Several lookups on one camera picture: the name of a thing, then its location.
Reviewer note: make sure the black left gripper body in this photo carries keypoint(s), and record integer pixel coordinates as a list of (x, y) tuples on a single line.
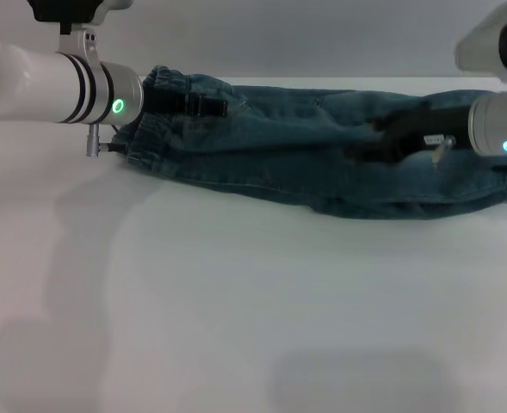
[(167, 102)]

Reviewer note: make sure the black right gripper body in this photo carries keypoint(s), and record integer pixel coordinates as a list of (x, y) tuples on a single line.
[(438, 125)]

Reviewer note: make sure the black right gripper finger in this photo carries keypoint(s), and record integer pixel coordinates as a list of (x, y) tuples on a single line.
[(373, 152), (391, 121)]

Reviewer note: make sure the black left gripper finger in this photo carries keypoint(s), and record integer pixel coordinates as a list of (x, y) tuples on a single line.
[(210, 107)]

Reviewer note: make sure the blue denim shorts with cartoon print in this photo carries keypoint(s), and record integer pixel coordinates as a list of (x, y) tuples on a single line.
[(279, 172)]

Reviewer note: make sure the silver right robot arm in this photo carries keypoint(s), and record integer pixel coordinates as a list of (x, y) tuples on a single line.
[(498, 116)]

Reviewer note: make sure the white tablecloth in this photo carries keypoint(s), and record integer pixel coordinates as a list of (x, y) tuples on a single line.
[(150, 301)]

